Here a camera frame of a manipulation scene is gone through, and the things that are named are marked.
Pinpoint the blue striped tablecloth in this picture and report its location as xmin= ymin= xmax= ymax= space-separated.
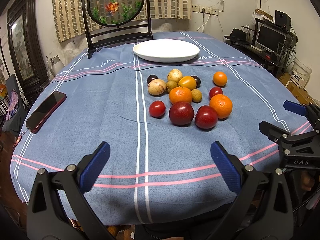
xmin=10 ymin=31 xmax=312 ymax=225

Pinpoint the computer monitor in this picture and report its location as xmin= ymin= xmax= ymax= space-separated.
xmin=256 ymin=24 xmax=286 ymax=53

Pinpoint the large dark red plum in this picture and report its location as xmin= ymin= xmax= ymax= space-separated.
xmin=169 ymin=101 xmax=194 ymax=126

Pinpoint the pale yellow round fruit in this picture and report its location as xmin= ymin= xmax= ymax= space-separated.
xmin=167 ymin=69 xmax=183 ymax=83

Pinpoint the yellow orange tomato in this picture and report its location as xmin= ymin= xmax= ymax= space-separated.
xmin=178 ymin=76 xmax=197 ymax=90

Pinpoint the dark framed painting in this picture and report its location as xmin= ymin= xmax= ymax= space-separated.
xmin=7 ymin=0 xmax=48 ymax=102

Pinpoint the red cherry tomato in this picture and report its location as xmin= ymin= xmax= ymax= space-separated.
xmin=149 ymin=100 xmax=166 ymax=118
xmin=209 ymin=87 xmax=223 ymax=99

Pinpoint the small orange kumquat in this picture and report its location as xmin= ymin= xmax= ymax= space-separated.
xmin=213 ymin=72 xmax=228 ymax=87

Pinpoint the dark purple grape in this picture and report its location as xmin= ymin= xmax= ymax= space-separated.
xmin=147 ymin=74 xmax=158 ymax=84
xmin=191 ymin=75 xmax=201 ymax=88

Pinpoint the black hat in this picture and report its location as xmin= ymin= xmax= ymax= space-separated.
xmin=224 ymin=28 xmax=247 ymax=43

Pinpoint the pale speckled passion fruit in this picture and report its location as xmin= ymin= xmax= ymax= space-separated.
xmin=148 ymin=79 xmax=167 ymax=96

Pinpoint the beige checked curtain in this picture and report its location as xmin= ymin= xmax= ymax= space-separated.
xmin=52 ymin=0 xmax=191 ymax=43

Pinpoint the black desk rack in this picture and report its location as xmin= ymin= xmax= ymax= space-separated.
xmin=226 ymin=18 xmax=298 ymax=76

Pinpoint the black speaker box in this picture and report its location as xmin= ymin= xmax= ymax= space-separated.
xmin=274 ymin=10 xmax=291 ymax=31

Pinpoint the white oval plate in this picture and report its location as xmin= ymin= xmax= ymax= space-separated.
xmin=133 ymin=39 xmax=200 ymax=63

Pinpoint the dark red smartphone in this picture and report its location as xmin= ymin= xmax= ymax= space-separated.
xmin=25 ymin=91 xmax=67 ymax=134

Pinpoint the round goldfish screen ornament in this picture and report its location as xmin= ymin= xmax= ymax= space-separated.
xmin=81 ymin=0 xmax=153 ymax=59

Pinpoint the white plastic bucket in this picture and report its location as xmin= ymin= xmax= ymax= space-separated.
xmin=290 ymin=58 xmax=312 ymax=89

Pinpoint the large orange mandarin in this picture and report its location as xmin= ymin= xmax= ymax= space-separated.
xmin=209 ymin=94 xmax=233 ymax=119

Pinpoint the wall power strip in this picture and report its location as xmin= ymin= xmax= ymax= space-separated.
xmin=191 ymin=4 xmax=219 ymax=16

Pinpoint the white kettle jug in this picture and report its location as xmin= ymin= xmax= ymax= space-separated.
xmin=49 ymin=55 xmax=65 ymax=76

